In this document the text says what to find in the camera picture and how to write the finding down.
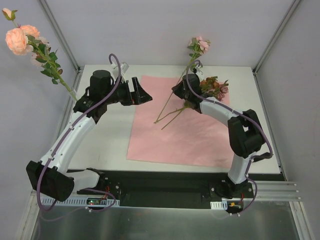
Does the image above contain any pink wrapping paper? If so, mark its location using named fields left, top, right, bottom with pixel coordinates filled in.
left=126, top=75, right=234, bottom=169

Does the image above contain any pink carnation stem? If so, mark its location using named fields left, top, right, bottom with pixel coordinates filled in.
left=154, top=36, right=211, bottom=124

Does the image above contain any light pink rose stem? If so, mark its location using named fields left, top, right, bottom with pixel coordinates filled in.
left=27, top=35, right=71, bottom=91

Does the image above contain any black ribbon gold lettering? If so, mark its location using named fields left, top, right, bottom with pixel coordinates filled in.
left=251, top=152, right=273, bottom=163

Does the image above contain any peach rose stem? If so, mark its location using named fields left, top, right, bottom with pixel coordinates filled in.
left=1, top=7, right=78, bottom=102

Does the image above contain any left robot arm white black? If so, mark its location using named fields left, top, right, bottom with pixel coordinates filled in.
left=26, top=70, right=153, bottom=202

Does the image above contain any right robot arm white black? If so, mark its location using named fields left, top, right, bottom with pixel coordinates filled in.
left=172, top=73, right=271, bottom=199

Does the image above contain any clear glass vase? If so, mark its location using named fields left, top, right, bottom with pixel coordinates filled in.
left=67, top=88, right=78, bottom=105

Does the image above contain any artificial flower bouquet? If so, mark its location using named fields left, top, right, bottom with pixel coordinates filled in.
left=161, top=74, right=229, bottom=130

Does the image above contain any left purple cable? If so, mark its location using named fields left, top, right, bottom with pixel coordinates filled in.
left=36, top=53, right=123, bottom=222

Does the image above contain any purple cable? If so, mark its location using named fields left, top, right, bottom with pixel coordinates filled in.
left=36, top=53, right=123, bottom=222
left=186, top=59, right=274, bottom=218

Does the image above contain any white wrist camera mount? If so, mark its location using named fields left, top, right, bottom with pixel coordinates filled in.
left=111, top=62, right=129, bottom=82
left=190, top=63, right=205, bottom=82

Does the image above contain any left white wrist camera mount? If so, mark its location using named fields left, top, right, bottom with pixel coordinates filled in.
left=111, top=62, right=129, bottom=82

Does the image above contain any right aluminium corner post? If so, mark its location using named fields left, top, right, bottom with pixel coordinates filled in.
left=251, top=0, right=302, bottom=76

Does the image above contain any aluminium corner post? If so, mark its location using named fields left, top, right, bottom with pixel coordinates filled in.
left=37, top=0, right=82, bottom=73
left=251, top=0, right=302, bottom=76

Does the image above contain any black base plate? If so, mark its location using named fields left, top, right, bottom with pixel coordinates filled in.
left=74, top=167, right=287, bottom=210

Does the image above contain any left aluminium corner post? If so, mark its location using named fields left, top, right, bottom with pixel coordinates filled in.
left=37, top=0, right=82, bottom=73

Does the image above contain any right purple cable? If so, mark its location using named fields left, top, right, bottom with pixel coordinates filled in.
left=186, top=59, right=274, bottom=218

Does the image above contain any left white cable duct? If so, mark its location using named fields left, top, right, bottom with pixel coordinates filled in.
left=55, top=196, right=120, bottom=208

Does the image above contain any white cable duct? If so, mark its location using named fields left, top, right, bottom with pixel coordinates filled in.
left=55, top=196, right=120, bottom=208
left=210, top=200, right=228, bottom=211

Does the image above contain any right white cable duct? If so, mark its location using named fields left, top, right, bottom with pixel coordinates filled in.
left=210, top=200, right=228, bottom=211

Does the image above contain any aluminium front rail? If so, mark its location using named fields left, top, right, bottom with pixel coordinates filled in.
left=40, top=178, right=299, bottom=206

